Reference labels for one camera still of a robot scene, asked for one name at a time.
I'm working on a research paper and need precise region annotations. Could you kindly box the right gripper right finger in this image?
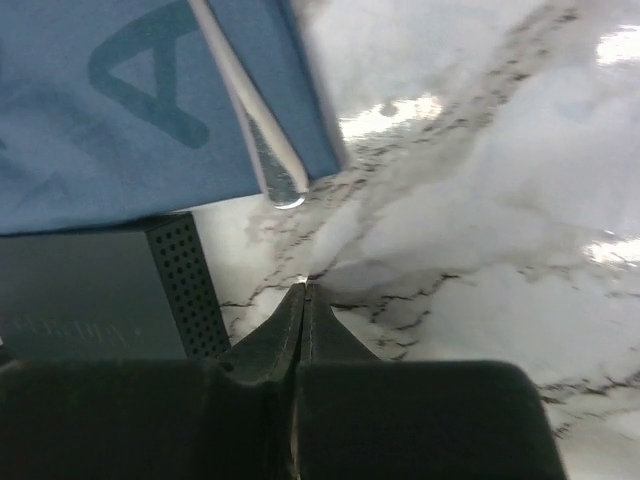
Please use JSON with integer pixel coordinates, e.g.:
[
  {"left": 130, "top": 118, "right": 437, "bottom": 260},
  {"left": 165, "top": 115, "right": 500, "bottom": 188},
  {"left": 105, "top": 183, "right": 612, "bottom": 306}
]
[{"left": 296, "top": 285, "right": 566, "bottom": 479}]

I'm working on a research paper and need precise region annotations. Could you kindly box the black network switch box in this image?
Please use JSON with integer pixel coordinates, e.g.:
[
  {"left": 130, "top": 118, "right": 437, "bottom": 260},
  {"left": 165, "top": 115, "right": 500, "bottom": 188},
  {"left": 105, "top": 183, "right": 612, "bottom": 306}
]
[{"left": 1, "top": 213, "right": 230, "bottom": 360}]

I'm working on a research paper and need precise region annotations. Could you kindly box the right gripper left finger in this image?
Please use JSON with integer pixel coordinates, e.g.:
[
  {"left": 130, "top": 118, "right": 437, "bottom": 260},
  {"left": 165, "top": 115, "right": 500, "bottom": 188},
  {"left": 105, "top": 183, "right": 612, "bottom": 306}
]
[{"left": 1, "top": 283, "right": 306, "bottom": 479}]

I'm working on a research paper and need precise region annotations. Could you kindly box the blue cloth placemat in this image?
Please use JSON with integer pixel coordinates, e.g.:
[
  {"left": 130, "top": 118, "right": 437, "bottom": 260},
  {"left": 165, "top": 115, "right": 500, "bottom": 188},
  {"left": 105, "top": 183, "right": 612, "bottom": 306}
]
[{"left": 0, "top": 0, "right": 349, "bottom": 236}]

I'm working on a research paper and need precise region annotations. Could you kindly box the silver spoon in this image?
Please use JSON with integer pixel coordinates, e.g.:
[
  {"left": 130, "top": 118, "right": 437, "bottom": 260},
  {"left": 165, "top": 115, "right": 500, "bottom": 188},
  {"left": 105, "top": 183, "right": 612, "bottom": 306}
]
[{"left": 189, "top": 0, "right": 310, "bottom": 210}]

